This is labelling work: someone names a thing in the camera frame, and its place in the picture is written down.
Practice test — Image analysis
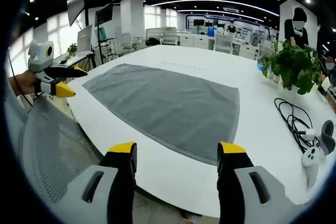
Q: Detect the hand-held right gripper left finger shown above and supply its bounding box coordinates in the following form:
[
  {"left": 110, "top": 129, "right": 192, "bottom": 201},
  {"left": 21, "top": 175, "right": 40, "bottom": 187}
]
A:
[{"left": 54, "top": 142, "right": 138, "bottom": 224}]

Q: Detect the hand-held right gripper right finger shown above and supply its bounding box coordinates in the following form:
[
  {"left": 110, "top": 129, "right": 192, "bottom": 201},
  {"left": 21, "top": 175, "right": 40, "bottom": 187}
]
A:
[{"left": 216, "top": 141, "right": 307, "bottom": 224}]

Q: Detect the grey towel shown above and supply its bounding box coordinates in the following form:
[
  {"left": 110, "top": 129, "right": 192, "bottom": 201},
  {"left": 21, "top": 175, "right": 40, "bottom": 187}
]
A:
[{"left": 82, "top": 63, "right": 240, "bottom": 166}]

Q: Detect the person's left hand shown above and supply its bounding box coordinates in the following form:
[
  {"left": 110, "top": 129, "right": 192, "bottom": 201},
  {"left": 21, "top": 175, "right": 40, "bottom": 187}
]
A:
[{"left": 8, "top": 69, "right": 43, "bottom": 96}]

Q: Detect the small potted plant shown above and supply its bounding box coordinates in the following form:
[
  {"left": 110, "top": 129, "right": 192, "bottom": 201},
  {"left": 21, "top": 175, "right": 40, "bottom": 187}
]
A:
[{"left": 67, "top": 42, "right": 78, "bottom": 57}]

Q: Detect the white monitor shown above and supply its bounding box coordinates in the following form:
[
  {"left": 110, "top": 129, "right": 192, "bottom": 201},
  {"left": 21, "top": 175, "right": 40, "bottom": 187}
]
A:
[{"left": 77, "top": 25, "right": 93, "bottom": 54}]

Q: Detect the grey mesh office chair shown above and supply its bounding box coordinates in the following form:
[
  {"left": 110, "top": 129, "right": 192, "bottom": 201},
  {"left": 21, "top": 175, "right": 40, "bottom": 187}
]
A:
[{"left": 10, "top": 95, "right": 203, "bottom": 224}]

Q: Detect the white office chair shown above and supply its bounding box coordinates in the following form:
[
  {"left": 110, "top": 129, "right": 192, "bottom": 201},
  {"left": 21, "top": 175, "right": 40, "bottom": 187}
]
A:
[
  {"left": 160, "top": 26, "right": 180, "bottom": 46},
  {"left": 213, "top": 33, "right": 235, "bottom": 54},
  {"left": 114, "top": 32, "right": 139, "bottom": 57}
]

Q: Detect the black monitor on stand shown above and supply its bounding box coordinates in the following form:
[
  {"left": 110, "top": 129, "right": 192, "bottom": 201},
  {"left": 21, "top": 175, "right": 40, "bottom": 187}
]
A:
[{"left": 93, "top": 3, "right": 114, "bottom": 65}]

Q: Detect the white handheld controller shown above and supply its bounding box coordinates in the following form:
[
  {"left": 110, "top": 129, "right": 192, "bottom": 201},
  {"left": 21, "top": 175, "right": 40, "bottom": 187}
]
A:
[{"left": 301, "top": 120, "right": 336, "bottom": 188}]

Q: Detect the white charger plug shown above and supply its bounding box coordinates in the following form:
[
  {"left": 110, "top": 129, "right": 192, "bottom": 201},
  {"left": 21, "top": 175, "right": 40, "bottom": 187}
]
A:
[{"left": 298, "top": 129, "right": 317, "bottom": 140}]

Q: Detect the white table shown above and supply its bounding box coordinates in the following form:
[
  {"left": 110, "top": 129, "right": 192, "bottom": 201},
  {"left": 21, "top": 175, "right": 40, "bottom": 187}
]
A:
[{"left": 59, "top": 45, "right": 336, "bottom": 219}]

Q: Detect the green potted plant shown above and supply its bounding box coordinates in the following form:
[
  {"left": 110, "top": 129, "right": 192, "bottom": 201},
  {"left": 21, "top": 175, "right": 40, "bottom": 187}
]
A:
[{"left": 258, "top": 39, "right": 326, "bottom": 95}]

